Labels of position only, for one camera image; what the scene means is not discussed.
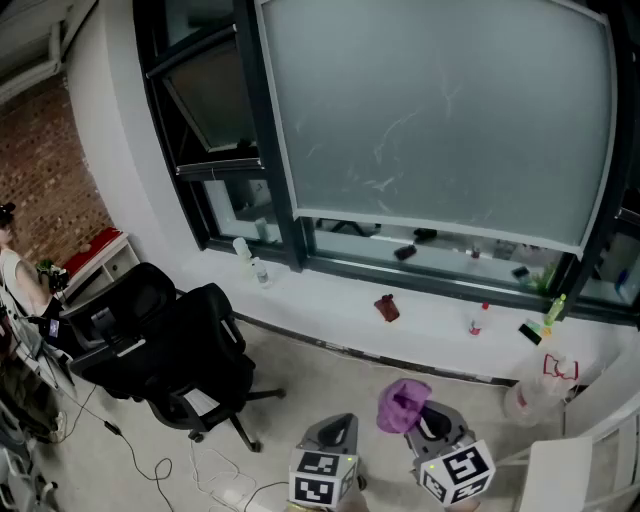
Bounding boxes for tilted black window sash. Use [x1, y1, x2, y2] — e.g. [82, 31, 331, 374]
[145, 30, 265, 182]

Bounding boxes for white cabinet with red top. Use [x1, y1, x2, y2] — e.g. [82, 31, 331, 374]
[58, 226, 142, 307]

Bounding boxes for clear bottle with red cap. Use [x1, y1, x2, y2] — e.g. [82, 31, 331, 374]
[468, 301, 492, 337]

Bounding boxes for green plastic bottle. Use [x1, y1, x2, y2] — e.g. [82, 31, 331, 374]
[542, 293, 568, 329]

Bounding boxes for dark red pouch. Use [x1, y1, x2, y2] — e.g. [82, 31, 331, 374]
[374, 294, 401, 324]

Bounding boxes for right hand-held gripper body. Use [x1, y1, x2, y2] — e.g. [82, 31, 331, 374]
[403, 399, 497, 507]

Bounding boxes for white floor cable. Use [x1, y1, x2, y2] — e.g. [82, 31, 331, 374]
[188, 438, 289, 507]

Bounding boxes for black floor cable with adapter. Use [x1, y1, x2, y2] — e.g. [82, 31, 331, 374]
[73, 383, 174, 504]

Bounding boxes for purple cloth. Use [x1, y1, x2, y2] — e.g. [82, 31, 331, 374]
[376, 378, 434, 434]

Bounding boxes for black window frame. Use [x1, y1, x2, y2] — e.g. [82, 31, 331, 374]
[132, 0, 640, 330]

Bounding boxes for frosted glass window pane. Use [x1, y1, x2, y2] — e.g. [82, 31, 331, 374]
[254, 0, 619, 257]

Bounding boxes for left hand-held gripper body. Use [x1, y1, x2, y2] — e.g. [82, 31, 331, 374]
[288, 412, 362, 509]

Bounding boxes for large black office chair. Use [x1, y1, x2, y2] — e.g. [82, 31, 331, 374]
[68, 282, 287, 454]

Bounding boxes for small clear plastic bottle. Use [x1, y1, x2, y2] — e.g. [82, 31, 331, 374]
[251, 256, 274, 290]

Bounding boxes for white chair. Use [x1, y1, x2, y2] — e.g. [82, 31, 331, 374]
[499, 414, 640, 512]

